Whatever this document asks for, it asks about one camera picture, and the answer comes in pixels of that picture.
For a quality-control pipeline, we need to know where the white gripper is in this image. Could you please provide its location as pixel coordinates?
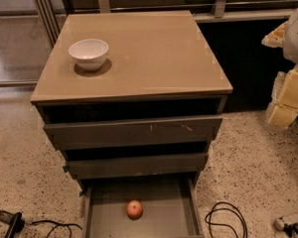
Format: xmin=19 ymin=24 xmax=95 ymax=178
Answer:
xmin=261 ymin=8 xmax=298 ymax=128

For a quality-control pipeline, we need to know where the red apple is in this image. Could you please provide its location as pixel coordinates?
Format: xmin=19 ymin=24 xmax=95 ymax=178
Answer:
xmin=126 ymin=199 xmax=143 ymax=219

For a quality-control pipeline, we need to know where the grey drawer cabinet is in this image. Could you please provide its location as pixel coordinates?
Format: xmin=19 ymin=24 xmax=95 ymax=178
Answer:
xmin=30 ymin=10 xmax=234 ymax=238

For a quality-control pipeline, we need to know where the grey bottom drawer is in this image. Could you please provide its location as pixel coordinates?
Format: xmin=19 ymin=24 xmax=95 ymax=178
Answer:
xmin=82 ymin=175 xmax=204 ymax=238

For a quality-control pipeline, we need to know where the grey drawer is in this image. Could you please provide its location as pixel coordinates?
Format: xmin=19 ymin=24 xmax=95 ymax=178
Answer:
xmin=82 ymin=175 xmax=204 ymax=238
xmin=67 ymin=153 xmax=208 ymax=179
xmin=44 ymin=116 xmax=222 ymax=150

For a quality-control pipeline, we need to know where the grey middle drawer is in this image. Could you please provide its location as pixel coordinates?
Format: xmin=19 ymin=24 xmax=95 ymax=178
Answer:
xmin=67 ymin=153 xmax=208 ymax=179

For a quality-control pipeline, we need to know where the grey top drawer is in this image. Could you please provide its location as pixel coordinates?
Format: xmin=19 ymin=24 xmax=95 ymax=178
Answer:
xmin=44 ymin=116 xmax=222 ymax=150

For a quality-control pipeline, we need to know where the white power strip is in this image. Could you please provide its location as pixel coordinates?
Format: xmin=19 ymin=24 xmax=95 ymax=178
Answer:
xmin=274 ymin=212 xmax=298 ymax=231

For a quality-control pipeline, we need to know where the white ceramic bowl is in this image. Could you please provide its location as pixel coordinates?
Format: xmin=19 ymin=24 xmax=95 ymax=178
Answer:
xmin=69 ymin=39 xmax=109 ymax=71

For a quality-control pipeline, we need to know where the black power adapter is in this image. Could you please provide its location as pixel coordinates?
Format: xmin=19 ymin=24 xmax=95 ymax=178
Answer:
xmin=0 ymin=210 xmax=25 ymax=238

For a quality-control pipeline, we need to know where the black coiled cable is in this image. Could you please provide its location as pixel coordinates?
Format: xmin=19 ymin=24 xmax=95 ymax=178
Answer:
xmin=204 ymin=201 xmax=248 ymax=238

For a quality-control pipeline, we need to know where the black cable on left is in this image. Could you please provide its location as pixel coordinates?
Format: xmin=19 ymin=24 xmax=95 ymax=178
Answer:
xmin=23 ymin=219 xmax=83 ymax=238

